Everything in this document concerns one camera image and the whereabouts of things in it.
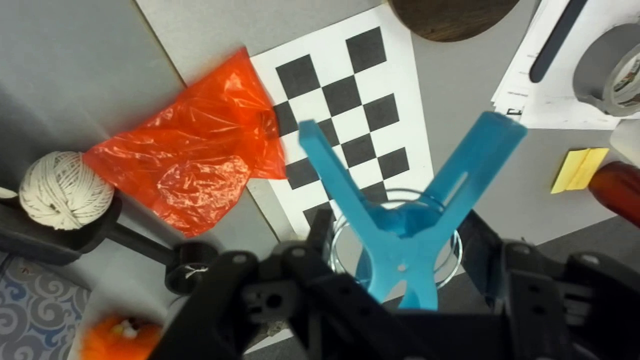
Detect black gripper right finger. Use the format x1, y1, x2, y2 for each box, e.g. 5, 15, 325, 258
456, 211, 512, 306

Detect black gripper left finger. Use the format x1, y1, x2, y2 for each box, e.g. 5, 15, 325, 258
302, 206, 339, 264

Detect blue plastic clamp peg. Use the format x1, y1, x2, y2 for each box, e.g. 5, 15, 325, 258
295, 111, 530, 314

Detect black stand with brown base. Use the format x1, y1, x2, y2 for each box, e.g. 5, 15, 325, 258
385, 0, 522, 44

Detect yellow sticky note pad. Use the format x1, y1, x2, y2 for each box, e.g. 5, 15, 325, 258
547, 147, 611, 197

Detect red water bottle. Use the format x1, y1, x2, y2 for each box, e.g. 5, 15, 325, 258
586, 160, 640, 230

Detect orange plastic bag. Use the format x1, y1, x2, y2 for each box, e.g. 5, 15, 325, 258
81, 46, 290, 240

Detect black white checkerboard sheet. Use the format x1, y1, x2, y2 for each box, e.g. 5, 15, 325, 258
248, 5, 436, 245

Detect white paper sheets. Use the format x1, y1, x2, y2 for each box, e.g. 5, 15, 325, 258
490, 0, 640, 133

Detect black plastic holder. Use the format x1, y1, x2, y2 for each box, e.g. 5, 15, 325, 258
0, 194, 224, 297

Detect orange ball toy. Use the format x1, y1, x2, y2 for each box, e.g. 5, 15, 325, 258
77, 312, 166, 360

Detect white yarn ball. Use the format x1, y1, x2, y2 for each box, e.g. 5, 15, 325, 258
15, 149, 117, 234

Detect patterned grey tissue box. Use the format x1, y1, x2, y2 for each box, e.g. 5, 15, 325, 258
0, 256, 92, 360

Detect grey duct tape roll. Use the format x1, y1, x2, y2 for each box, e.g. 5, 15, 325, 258
570, 23, 640, 118

